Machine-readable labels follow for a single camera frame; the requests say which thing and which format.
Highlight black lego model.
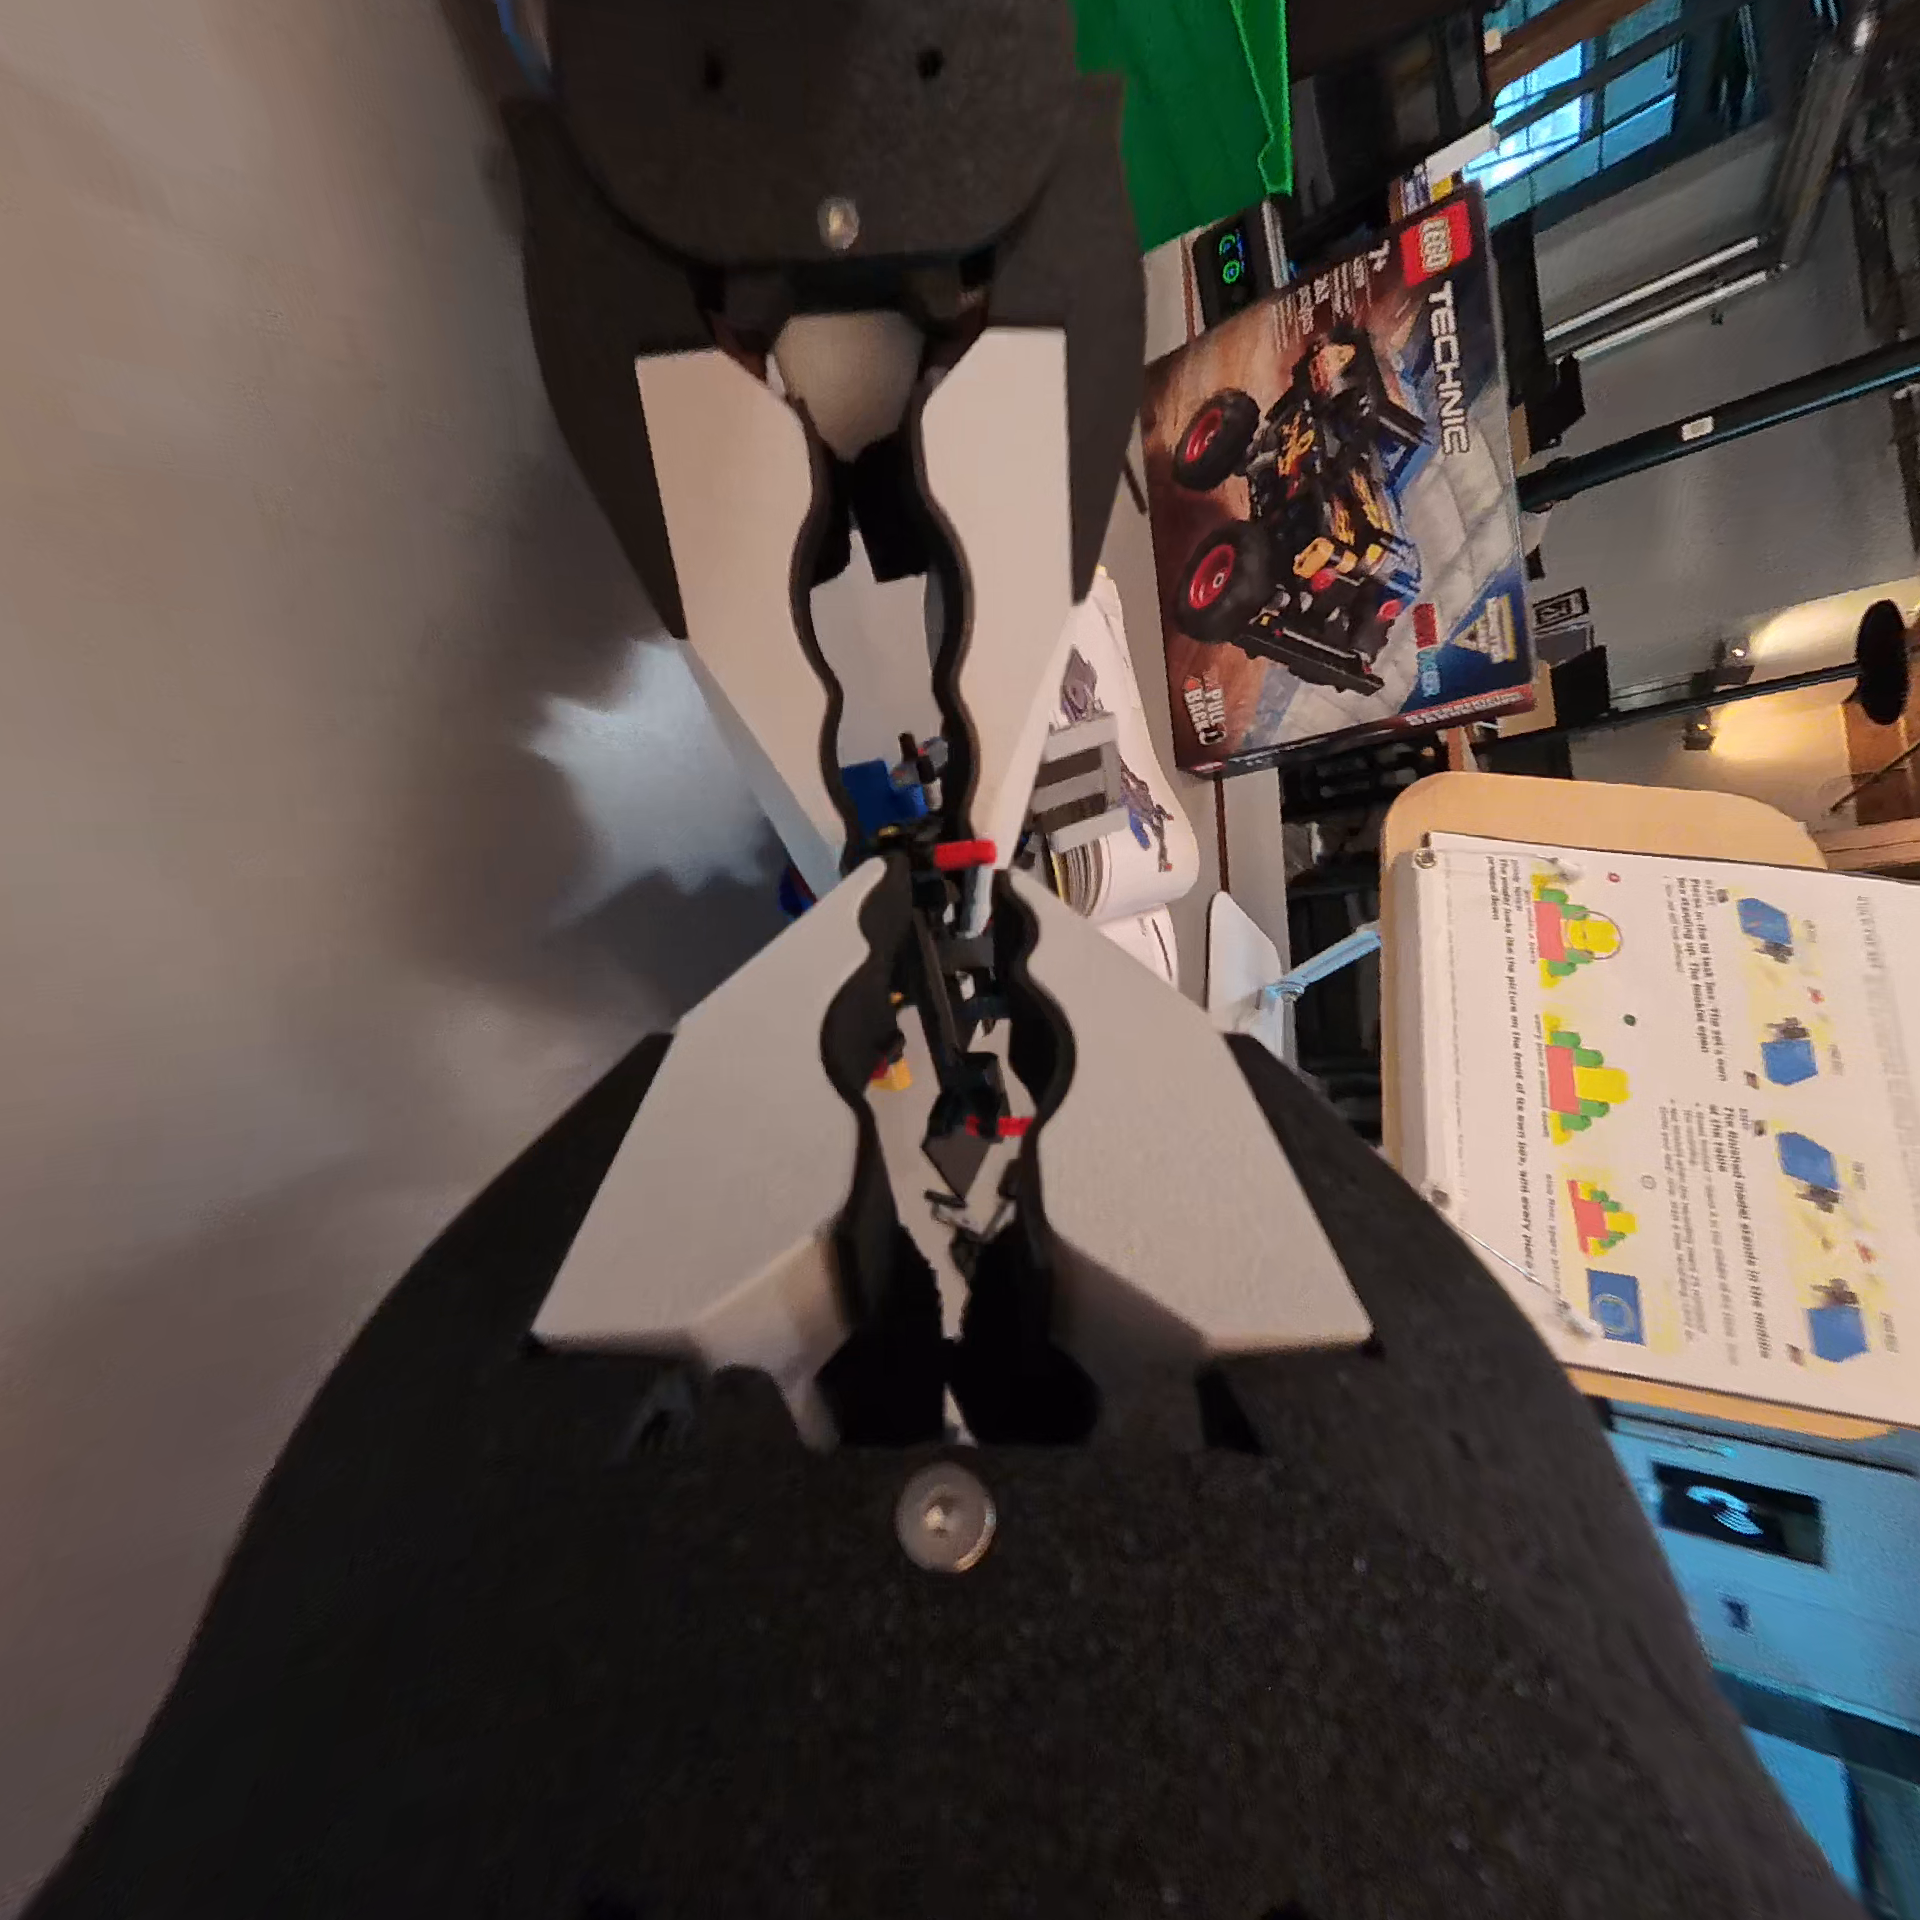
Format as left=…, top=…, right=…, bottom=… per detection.
left=855, top=727, right=1050, bottom=1250

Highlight blue lego part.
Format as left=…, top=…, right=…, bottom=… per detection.
left=777, top=755, right=946, bottom=922

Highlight white task instruction sheet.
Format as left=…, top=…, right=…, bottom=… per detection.
left=1415, top=830, right=1920, bottom=1431

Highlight lego set box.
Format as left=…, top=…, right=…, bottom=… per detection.
left=1135, top=180, right=1542, bottom=778

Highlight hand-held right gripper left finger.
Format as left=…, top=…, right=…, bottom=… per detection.
left=531, top=857, right=952, bottom=1449

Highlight plywood board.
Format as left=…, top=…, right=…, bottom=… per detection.
left=1376, top=770, right=1920, bottom=1452

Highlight open instruction booklet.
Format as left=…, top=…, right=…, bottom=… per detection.
left=1031, top=566, right=1205, bottom=985

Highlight light blue box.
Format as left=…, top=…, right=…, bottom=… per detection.
left=1592, top=1398, right=1920, bottom=1920

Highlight green cloth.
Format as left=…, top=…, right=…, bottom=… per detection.
left=1072, top=0, right=1296, bottom=254

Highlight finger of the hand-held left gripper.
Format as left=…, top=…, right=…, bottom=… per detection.
left=632, top=348, right=888, bottom=909
left=901, top=319, right=1087, bottom=873

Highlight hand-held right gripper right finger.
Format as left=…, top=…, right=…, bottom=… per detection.
left=952, top=870, right=1376, bottom=1449

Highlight black digital timer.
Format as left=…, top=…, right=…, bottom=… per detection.
left=1192, top=211, right=1286, bottom=318

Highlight black pole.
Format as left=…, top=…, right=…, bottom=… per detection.
left=1511, top=351, right=1920, bottom=516

